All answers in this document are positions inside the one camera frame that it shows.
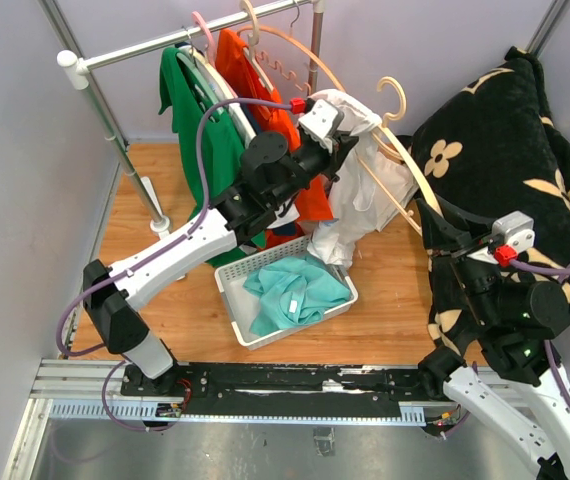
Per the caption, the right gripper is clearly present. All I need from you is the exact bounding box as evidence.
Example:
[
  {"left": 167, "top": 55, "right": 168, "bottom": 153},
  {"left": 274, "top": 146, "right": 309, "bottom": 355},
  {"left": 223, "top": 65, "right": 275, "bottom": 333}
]
[{"left": 415, "top": 191, "right": 502, "bottom": 324}]

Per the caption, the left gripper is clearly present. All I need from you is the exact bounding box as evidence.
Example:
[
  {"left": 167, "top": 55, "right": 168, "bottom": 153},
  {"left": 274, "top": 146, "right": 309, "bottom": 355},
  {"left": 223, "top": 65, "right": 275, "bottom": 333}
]
[{"left": 270, "top": 131, "right": 360, "bottom": 209}]

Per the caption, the cream hanger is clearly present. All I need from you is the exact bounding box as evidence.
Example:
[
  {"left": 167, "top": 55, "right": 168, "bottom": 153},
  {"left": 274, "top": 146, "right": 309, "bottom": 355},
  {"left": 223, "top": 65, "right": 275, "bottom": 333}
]
[{"left": 357, "top": 76, "right": 443, "bottom": 236}]

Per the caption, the white and pink shirt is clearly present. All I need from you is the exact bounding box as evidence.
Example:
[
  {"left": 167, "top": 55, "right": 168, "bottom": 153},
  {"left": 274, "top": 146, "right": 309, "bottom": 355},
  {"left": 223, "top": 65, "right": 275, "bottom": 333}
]
[{"left": 308, "top": 89, "right": 381, "bottom": 268}]

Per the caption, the orange t shirt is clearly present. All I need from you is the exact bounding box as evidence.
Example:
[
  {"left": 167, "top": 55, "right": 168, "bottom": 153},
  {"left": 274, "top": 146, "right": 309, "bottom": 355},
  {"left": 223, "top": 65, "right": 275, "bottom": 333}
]
[{"left": 215, "top": 29, "right": 333, "bottom": 221}]

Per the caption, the beige hanger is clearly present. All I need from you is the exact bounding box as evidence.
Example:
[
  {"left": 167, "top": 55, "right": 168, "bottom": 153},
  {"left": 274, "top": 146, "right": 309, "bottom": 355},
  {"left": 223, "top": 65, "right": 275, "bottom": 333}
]
[{"left": 239, "top": 0, "right": 274, "bottom": 93}]

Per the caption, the teal t shirt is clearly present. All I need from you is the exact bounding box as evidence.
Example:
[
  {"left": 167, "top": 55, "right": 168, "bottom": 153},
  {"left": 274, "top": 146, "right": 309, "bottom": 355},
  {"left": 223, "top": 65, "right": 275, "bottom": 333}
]
[{"left": 243, "top": 254, "right": 351, "bottom": 336}]

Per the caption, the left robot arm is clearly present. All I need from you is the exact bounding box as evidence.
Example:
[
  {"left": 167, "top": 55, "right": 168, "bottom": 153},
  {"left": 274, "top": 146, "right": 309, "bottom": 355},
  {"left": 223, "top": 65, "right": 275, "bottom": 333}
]
[{"left": 83, "top": 131, "right": 358, "bottom": 396}]

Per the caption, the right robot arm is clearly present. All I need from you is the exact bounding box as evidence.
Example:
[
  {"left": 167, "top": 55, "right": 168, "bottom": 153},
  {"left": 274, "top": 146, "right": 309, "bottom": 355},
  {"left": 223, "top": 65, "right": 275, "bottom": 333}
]
[{"left": 417, "top": 198, "right": 570, "bottom": 479}]

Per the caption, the white and navy shirt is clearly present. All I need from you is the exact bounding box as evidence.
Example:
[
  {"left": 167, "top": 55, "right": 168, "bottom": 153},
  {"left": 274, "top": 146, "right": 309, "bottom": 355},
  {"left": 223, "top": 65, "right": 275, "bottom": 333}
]
[{"left": 193, "top": 50, "right": 299, "bottom": 237}]

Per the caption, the green t shirt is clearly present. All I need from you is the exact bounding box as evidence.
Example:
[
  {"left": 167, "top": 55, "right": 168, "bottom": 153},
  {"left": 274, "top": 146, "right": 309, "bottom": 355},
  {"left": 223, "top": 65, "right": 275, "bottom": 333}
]
[{"left": 160, "top": 47, "right": 282, "bottom": 268}]

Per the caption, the pink hanger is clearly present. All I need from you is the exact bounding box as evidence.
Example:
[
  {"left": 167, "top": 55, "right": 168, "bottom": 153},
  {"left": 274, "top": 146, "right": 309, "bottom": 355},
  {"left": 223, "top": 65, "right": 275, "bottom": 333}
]
[{"left": 191, "top": 11, "right": 236, "bottom": 100}]

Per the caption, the green hanger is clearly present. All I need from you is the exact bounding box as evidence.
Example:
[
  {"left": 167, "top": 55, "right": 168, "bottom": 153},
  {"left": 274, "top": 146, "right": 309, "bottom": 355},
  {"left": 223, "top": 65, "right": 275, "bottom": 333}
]
[{"left": 176, "top": 45, "right": 219, "bottom": 112}]

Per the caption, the black floral blanket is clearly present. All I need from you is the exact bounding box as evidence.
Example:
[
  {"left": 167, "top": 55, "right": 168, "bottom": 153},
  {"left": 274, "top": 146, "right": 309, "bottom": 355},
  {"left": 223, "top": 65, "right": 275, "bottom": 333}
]
[{"left": 394, "top": 45, "right": 570, "bottom": 351}]

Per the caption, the metal clothes rack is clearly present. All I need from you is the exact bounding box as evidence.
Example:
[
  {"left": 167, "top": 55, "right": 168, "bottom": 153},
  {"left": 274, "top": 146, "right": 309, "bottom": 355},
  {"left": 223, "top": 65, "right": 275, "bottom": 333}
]
[{"left": 56, "top": 0, "right": 327, "bottom": 246}]

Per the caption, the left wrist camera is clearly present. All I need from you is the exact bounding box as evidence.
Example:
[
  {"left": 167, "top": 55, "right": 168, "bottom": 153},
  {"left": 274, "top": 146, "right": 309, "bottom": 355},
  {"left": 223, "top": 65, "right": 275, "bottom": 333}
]
[{"left": 290, "top": 97, "right": 344, "bottom": 153}]

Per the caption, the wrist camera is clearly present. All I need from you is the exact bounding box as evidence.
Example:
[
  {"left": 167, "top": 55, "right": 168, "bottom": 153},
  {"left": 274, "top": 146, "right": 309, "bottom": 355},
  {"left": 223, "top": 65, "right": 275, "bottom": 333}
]
[
  {"left": 290, "top": 97, "right": 344, "bottom": 153},
  {"left": 467, "top": 211, "right": 536, "bottom": 267}
]

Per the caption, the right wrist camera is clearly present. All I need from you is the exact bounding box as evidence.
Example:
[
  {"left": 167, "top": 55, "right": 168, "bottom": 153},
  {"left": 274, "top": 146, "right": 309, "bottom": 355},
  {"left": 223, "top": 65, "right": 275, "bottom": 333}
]
[{"left": 467, "top": 211, "right": 536, "bottom": 267}]

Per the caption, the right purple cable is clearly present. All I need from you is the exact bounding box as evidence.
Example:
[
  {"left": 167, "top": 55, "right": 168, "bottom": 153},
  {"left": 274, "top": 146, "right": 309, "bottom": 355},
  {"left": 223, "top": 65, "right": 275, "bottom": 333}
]
[{"left": 507, "top": 242, "right": 570, "bottom": 461}]

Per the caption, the purple cable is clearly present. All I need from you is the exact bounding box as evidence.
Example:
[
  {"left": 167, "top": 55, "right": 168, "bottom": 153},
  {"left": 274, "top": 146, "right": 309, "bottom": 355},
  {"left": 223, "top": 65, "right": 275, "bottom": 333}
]
[
  {"left": 54, "top": 97, "right": 294, "bottom": 432},
  {"left": 507, "top": 242, "right": 570, "bottom": 461}
]

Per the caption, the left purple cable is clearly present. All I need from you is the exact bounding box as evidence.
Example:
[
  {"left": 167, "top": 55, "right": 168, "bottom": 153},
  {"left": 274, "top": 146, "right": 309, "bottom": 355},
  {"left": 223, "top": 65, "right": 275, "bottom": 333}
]
[{"left": 54, "top": 97, "right": 294, "bottom": 432}]

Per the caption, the aluminium frame post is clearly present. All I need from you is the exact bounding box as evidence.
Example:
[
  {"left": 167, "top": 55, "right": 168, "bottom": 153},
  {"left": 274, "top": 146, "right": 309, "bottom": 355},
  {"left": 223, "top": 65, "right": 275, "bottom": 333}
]
[{"left": 526, "top": 0, "right": 570, "bottom": 56}]

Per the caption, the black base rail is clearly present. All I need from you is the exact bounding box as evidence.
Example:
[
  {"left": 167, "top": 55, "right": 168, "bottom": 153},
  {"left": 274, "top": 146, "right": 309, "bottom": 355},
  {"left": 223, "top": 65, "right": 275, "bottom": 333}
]
[{"left": 120, "top": 363, "right": 431, "bottom": 419}]

